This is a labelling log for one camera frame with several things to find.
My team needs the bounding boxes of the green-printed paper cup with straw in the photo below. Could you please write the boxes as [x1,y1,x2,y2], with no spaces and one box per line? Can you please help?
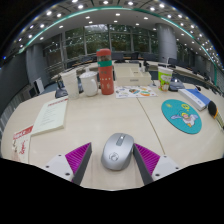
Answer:
[157,65,174,92]

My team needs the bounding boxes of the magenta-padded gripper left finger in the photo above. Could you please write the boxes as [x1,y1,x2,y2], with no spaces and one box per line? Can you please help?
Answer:
[43,142,93,186]

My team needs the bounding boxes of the silver grey computer mouse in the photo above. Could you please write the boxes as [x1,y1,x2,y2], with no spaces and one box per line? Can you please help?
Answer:
[100,132,135,172]

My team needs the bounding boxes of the colourful sticker sheet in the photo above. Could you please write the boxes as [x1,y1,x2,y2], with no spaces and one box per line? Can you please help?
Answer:
[114,85,158,100]

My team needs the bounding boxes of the white lidded mug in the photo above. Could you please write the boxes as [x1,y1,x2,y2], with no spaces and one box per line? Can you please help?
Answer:
[78,71,100,98]

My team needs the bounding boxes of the blue and white book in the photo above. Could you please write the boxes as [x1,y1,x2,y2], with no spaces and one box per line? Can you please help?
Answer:
[177,87,212,112]

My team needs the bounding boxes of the white standing appliance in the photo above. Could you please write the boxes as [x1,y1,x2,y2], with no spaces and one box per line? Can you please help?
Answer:
[32,77,45,96]

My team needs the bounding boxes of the red bottle with green band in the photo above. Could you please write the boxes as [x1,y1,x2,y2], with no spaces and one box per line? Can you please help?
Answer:
[96,48,115,96]

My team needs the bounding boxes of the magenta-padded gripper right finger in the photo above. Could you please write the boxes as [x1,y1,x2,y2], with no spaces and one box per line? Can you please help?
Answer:
[132,142,183,186]

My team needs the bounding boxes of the beige desk organizer box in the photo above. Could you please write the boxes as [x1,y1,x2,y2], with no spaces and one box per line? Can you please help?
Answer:
[113,62,153,88]

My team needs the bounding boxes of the round teal cartoon mouse pad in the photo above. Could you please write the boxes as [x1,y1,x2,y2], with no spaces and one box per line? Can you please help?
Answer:
[161,98,203,135]

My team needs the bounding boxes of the dark office chairs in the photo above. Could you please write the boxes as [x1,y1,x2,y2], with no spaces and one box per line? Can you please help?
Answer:
[78,50,214,81]

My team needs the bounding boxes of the ceiling lights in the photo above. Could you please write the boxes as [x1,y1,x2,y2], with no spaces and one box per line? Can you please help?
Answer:
[3,0,221,68]

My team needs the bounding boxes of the dark conference microphone console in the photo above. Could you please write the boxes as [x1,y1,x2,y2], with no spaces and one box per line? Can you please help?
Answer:
[168,79,186,93]

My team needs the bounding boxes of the red and white leaflet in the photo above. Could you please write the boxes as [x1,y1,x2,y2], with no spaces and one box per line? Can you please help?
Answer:
[11,124,34,164]

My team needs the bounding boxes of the black handheld microphone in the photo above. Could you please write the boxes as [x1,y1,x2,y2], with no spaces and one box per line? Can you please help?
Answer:
[207,100,224,131]

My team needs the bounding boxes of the cream paper with red heading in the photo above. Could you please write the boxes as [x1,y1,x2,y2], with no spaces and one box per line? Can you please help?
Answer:
[30,97,69,137]

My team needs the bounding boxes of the grey box appliance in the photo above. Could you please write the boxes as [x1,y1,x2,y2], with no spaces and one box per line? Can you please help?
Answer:
[27,84,38,98]

